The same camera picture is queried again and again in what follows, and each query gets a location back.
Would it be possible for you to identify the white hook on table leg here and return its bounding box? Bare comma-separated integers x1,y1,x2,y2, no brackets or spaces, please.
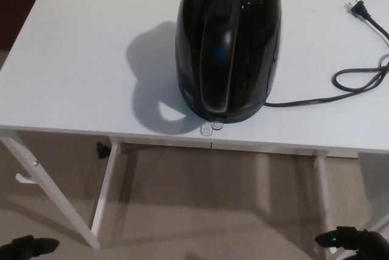
15,173,39,186

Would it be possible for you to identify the clear kettle switch lever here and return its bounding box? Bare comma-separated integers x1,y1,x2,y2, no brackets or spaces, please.
199,120,223,137

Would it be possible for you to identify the white metal-frame table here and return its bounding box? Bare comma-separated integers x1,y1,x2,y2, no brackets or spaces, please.
0,0,389,260

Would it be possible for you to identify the black kettle base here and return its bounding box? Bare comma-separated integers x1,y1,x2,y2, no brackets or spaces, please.
194,106,266,125

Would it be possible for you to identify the black electric kettle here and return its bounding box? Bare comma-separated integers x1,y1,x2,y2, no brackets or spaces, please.
175,0,283,120

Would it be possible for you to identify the small black floor object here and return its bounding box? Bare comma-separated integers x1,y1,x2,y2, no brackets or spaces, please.
95,141,111,160

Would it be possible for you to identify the black power cord with plug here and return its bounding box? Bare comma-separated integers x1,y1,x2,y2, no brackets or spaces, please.
263,0,389,108

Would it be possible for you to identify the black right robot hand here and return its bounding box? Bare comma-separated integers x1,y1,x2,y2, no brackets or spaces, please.
315,226,389,260

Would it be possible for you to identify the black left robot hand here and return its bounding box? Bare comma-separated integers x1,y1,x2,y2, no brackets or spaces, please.
0,234,60,260

